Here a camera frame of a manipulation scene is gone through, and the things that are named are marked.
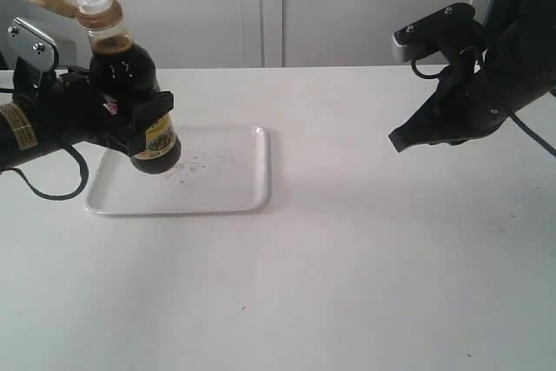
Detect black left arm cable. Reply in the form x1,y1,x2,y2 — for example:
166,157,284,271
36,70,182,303
0,83,88,201

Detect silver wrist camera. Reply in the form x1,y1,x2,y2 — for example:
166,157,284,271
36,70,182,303
392,3,486,63
7,17,59,73

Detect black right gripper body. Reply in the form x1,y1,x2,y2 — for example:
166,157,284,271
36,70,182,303
431,42,547,145

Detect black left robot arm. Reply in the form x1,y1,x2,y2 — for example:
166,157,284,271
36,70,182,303
1,58,174,169

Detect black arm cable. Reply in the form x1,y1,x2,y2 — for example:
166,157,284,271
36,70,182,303
410,47,556,153
0,83,88,201

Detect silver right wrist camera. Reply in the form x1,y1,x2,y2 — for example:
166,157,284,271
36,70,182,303
392,3,486,63

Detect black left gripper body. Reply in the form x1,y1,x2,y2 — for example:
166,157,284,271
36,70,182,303
11,57,140,157

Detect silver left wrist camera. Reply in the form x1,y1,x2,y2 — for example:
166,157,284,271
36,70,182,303
7,17,59,73

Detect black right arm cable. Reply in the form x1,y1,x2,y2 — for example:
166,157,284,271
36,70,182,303
410,47,556,153

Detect dark soy sauce bottle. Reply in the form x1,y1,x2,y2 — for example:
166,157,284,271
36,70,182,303
30,0,182,175

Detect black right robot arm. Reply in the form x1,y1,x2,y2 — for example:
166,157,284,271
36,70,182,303
388,0,555,155

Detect white rectangular tray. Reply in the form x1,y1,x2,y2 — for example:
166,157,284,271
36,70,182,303
85,124,270,216

